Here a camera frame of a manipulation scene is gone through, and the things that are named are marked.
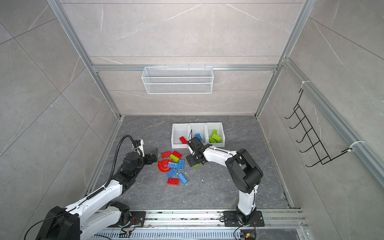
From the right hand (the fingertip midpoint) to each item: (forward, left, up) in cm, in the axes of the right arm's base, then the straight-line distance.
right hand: (193, 158), depth 95 cm
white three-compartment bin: (+17, +7, +2) cm, 19 cm away
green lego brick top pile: (-1, +12, +2) cm, 12 cm away
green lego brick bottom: (+13, -17, +3) cm, 22 cm away
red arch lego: (-5, +19, 0) cm, 20 cm away
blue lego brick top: (+17, -4, +3) cm, 17 cm away
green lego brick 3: (+19, -16, +3) cm, 25 cm away
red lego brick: (+2, +18, +1) cm, 18 cm away
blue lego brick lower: (-13, +7, +2) cm, 15 cm away
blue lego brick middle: (-5, +8, +1) cm, 9 cm away
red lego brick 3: (+14, +7, +1) cm, 16 cm away
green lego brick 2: (+13, -13, +1) cm, 19 cm away
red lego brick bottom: (-15, +12, +1) cm, 20 cm away
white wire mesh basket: (+44, +9, +30) cm, 54 cm away
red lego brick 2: (+2, +9, +1) cm, 10 cm away
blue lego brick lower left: (-10, +14, +1) cm, 17 cm away
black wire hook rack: (-19, -52, +33) cm, 65 cm away
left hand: (+1, +25, +14) cm, 29 cm away
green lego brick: (-7, -2, +3) cm, 7 cm away
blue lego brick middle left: (-6, +13, +1) cm, 14 cm away
